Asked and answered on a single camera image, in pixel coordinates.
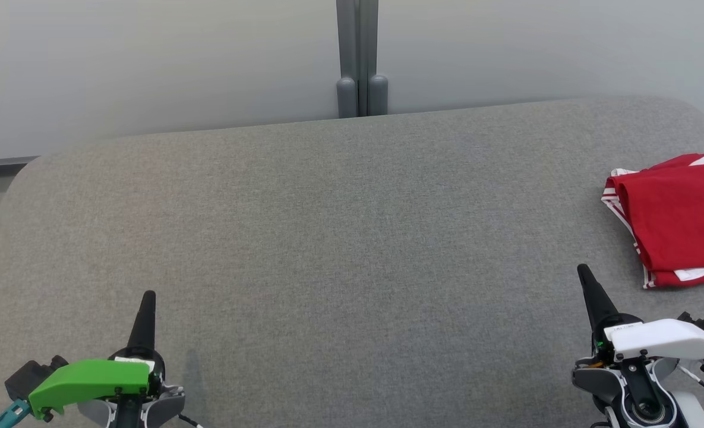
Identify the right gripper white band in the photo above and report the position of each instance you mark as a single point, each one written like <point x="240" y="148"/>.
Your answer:
<point x="666" y="339"/>

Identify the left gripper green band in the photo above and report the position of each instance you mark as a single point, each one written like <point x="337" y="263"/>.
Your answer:
<point x="90" y="377"/>

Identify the red shorts white side stripes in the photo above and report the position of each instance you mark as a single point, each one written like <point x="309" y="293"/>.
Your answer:
<point x="608" y="196"/>

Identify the red white jersey shirt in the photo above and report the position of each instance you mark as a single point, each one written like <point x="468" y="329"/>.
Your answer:
<point x="678" y="220"/>

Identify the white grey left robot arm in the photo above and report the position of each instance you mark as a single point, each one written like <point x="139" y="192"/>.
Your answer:
<point x="161" y="404"/>

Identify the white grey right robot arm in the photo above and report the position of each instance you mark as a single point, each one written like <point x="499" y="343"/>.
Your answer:
<point x="595" y="380"/>

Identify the grey fabric sofa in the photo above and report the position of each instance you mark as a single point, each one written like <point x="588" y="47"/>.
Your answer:
<point x="357" y="238"/>

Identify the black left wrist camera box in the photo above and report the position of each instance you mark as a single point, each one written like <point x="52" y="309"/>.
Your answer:
<point x="22" y="377"/>

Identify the grey partition base rail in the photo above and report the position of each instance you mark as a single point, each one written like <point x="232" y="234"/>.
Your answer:
<point x="1" y="161"/>

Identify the grey partition post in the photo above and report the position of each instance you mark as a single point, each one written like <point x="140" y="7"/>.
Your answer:
<point x="357" y="59"/>

